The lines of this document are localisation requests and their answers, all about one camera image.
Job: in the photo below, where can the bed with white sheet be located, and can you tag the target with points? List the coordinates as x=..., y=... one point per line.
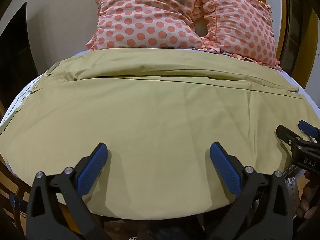
x=307, y=93

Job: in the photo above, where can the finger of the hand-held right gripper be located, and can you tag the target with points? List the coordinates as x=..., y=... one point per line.
x=309, y=128
x=287, y=135

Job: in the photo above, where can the olive yellow bed sheet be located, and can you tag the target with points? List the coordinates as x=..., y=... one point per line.
x=155, y=120

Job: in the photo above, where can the wooden bed frame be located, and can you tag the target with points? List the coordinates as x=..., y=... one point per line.
x=15, y=192

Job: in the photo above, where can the person's right hand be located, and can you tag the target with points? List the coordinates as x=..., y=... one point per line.
x=308, y=195

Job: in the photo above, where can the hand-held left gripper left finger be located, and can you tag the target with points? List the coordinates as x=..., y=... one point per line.
x=93, y=167

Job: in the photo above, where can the orange polka dot pillow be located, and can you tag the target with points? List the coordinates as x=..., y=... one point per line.
x=142, y=17
x=240, y=27

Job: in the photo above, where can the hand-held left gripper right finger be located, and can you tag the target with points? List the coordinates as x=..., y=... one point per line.
x=225, y=168

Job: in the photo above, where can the yellow wooden door frame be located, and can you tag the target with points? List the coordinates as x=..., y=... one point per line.
x=308, y=30

